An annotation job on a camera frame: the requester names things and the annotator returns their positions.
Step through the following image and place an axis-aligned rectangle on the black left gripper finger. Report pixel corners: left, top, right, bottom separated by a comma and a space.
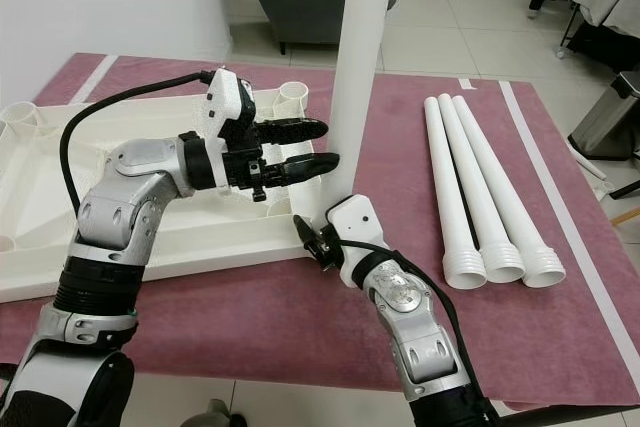
260, 152, 344, 191
255, 118, 330, 147

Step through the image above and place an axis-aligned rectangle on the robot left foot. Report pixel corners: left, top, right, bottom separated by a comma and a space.
203, 399, 243, 427

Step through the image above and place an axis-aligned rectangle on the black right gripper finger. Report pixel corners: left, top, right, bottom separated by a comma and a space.
292, 214, 323, 256

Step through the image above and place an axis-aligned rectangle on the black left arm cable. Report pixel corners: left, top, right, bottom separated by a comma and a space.
58, 69, 221, 243

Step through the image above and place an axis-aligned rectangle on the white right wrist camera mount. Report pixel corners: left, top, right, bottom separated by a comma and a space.
324, 193, 387, 290

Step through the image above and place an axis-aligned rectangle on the white plastic table top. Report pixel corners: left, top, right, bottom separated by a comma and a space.
0, 81, 348, 305

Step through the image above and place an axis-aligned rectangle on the white tape strip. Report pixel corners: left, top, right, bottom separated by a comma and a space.
71, 54, 119, 108
499, 80, 640, 373

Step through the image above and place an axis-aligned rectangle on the white plastic tube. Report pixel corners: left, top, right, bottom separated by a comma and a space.
568, 142, 611, 183

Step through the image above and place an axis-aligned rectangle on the steel pedal bin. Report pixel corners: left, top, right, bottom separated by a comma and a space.
567, 71, 640, 161

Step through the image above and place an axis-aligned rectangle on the white plastic table leg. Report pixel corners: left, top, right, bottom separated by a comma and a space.
449, 95, 569, 290
422, 97, 487, 291
435, 94, 527, 286
323, 0, 398, 225

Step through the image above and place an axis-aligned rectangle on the pink table cloth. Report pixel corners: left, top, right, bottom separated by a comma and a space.
0, 52, 640, 415

